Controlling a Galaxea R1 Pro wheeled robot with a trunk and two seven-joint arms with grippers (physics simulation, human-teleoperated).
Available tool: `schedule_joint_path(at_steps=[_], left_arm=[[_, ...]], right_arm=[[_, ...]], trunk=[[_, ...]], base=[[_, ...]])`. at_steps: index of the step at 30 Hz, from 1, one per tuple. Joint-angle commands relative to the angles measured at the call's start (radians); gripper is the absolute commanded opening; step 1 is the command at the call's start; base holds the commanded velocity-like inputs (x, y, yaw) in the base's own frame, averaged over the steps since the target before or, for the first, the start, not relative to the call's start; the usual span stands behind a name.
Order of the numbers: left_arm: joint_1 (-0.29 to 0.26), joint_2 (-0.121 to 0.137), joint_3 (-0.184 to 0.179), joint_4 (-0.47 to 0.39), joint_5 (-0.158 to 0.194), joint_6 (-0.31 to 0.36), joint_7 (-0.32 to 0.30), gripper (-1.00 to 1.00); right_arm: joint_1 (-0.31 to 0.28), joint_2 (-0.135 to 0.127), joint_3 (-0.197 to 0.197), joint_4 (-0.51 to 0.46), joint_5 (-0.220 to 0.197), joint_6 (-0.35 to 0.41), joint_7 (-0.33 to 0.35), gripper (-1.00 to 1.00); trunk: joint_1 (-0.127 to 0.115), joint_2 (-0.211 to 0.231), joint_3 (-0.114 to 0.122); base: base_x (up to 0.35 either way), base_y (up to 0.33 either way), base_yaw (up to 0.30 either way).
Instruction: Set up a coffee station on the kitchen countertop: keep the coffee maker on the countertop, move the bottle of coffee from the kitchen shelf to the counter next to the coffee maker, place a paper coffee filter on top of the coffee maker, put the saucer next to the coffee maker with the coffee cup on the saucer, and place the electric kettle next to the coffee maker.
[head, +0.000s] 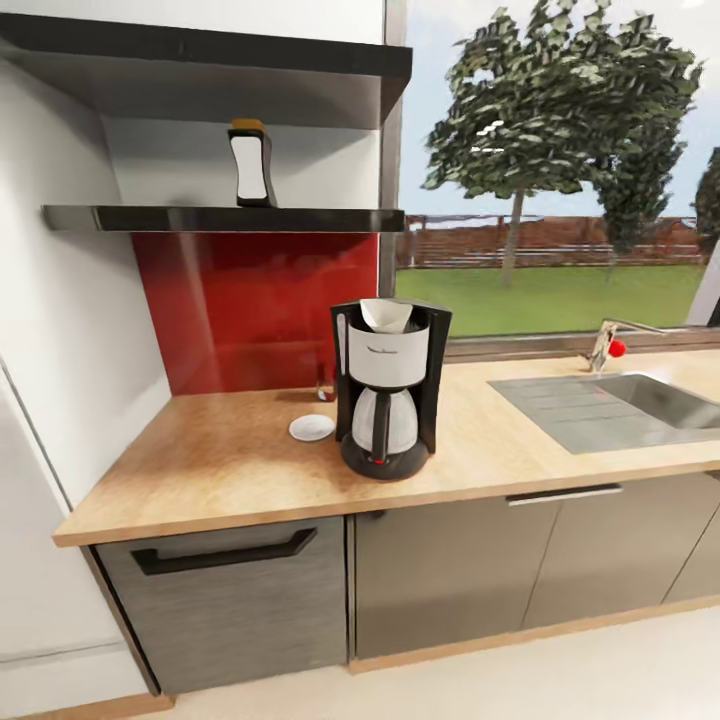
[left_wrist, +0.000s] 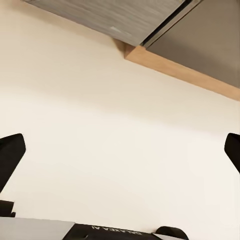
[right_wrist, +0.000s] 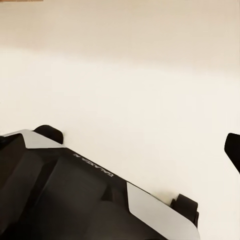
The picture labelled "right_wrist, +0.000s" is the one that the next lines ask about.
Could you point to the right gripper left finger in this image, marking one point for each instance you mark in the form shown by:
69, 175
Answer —
12, 150

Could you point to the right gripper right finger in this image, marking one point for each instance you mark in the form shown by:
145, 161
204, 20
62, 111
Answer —
232, 149

